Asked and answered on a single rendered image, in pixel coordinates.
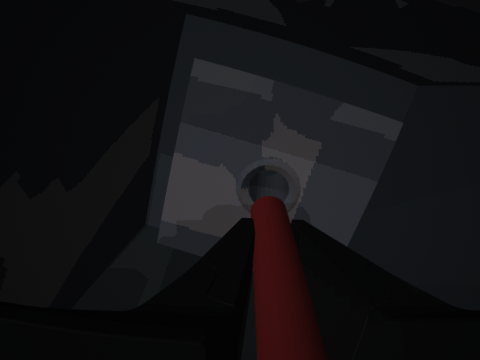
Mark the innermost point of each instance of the red peg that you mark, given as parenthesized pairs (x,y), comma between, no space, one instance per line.
(286,326)

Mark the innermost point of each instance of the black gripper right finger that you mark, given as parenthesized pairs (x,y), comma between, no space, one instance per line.
(366,313)

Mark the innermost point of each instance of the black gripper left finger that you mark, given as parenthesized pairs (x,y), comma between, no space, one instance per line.
(200,316)

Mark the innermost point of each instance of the grey plate with hole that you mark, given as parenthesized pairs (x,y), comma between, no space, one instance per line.
(328,156)

